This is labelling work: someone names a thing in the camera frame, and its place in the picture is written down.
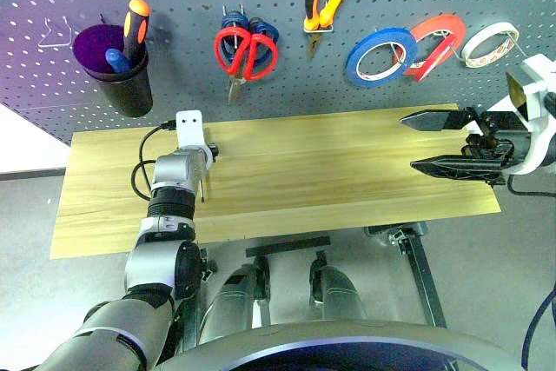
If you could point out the black cup holder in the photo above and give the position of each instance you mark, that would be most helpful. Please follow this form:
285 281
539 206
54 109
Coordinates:
126 93

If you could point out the red tape roll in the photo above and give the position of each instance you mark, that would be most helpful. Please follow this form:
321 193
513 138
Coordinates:
438 21

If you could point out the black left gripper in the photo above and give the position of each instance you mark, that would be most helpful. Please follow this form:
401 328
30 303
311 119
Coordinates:
213 150

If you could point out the black table leg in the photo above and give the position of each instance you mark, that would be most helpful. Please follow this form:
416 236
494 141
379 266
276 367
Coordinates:
428 284
189 323

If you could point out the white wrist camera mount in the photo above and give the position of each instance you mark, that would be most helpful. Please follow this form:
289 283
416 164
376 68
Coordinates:
538 80
190 127

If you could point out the black table crossbar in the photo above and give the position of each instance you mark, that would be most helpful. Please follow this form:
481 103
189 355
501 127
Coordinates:
286 247

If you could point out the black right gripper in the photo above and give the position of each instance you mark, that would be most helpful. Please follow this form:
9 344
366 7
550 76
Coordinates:
499 141

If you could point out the clear plastic pegboard hook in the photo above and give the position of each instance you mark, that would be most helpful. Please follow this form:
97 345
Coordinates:
45 43

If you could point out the grey table bracket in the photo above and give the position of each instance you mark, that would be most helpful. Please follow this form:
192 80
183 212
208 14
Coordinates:
391 232

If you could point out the blue tape roll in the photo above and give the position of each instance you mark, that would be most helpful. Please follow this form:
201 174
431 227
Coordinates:
360 51

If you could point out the grey robot torso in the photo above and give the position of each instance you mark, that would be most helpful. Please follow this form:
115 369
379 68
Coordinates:
347 336

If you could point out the silver double prong hook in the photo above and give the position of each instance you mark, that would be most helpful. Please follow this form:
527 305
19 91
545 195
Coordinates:
225 12

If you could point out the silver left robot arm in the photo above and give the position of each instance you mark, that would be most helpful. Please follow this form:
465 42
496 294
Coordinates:
165 171

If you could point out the white tape roll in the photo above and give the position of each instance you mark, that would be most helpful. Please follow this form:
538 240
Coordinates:
478 38

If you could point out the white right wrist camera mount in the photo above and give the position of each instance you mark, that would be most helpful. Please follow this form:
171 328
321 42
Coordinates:
538 80

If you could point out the thin shaft screwdriver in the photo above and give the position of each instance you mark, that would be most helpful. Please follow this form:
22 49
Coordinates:
203 190

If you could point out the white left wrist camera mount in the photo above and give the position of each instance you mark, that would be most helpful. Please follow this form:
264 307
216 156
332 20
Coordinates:
190 127

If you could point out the dark rounded robot leg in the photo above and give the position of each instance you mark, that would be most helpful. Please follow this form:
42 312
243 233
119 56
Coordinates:
234 301
339 293

